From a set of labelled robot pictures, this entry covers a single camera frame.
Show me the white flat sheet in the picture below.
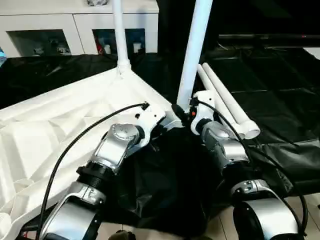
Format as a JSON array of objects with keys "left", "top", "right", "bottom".
[{"left": 302, "top": 47, "right": 320, "bottom": 60}]

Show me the black table mat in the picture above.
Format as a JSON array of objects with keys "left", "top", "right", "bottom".
[{"left": 0, "top": 47, "right": 320, "bottom": 237}]

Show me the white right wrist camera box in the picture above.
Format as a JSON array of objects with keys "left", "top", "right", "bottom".
[{"left": 192, "top": 90, "right": 217, "bottom": 135}]

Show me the clear crystal trophy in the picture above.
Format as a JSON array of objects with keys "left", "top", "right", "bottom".
[{"left": 86, "top": 0, "right": 110, "bottom": 7}]

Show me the black low cabinet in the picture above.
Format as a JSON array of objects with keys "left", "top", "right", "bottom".
[{"left": 158, "top": 0, "right": 320, "bottom": 51}]

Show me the white glass-door cabinet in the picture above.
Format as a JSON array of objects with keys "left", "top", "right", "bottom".
[{"left": 0, "top": 0, "right": 160, "bottom": 57}]

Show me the white plastic table top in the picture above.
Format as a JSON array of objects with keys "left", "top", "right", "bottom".
[{"left": 0, "top": 66, "right": 185, "bottom": 240}]

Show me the white plastic table leg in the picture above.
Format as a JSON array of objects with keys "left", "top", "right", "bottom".
[
  {"left": 112, "top": 0, "right": 133, "bottom": 77},
  {"left": 196, "top": 64, "right": 248, "bottom": 140},
  {"left": 202, "top": 62, "right": 261, "bottom": 140},
  {"left": 176, "top": 0, "right": 214, "bottom": 114}
]

